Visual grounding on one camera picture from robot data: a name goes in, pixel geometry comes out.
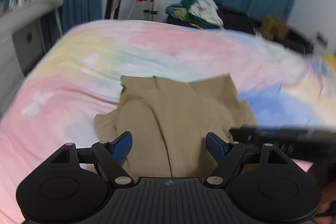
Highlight white dressing table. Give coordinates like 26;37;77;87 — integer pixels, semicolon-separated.
0;0;66;119

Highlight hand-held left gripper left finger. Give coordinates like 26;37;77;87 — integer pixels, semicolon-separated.
49;131;133;187

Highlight brown paper bag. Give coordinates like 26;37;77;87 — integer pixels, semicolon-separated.
259;14;290;40

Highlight wall socket with plug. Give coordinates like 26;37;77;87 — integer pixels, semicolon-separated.
316;32;329;48

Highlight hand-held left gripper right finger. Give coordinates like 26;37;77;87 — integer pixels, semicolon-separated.
203;132;290;186

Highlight person's right hand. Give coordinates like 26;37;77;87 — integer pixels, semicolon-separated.
314;179;336;218

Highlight white hoodie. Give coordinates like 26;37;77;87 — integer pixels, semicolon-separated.
188;0;224;28

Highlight pastel tie-dye bed sheet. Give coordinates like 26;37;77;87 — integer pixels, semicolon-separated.
0;19;336;224

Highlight tan t-shirt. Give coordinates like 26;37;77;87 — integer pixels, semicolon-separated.
94;73;258;178

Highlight yellow-green cloth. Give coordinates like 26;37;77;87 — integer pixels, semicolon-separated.
165;2;190;22

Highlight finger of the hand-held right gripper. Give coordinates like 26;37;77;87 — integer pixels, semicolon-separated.
229;126;265;147

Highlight black jacket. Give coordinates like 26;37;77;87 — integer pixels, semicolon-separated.
215;3;263;33

